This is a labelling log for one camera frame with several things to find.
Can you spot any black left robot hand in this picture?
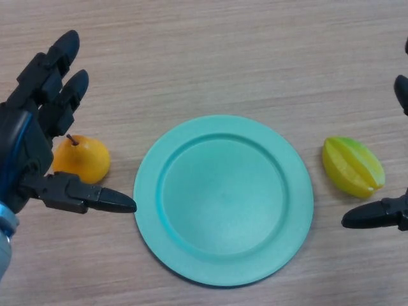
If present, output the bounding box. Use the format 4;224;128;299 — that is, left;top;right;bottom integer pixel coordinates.
0;30;138;215

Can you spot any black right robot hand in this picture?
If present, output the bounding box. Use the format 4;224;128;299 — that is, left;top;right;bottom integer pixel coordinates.
340;37;408;231

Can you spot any yellow pear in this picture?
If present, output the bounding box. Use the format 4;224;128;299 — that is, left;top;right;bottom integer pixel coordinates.
52;134;112;184

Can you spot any green round plate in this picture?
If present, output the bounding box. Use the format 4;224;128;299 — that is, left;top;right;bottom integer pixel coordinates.
133;114;315;288

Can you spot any yellow green starfruit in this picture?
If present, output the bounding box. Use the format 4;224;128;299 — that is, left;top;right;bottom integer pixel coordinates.
321;136;386;199

